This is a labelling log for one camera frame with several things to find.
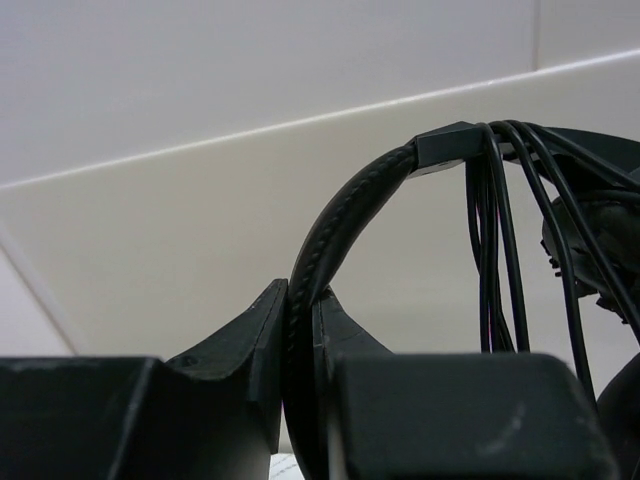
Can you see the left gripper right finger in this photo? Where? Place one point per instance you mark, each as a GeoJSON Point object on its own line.
{"type": "Point", "coordinates": [449, 416]}

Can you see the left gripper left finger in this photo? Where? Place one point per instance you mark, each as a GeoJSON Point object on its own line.
{"type": "Point", "coordinates": [211, 412]}

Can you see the black headphones with cable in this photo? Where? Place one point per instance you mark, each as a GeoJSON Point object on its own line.
{"type": "Point", "coordinates": [586, 186]}

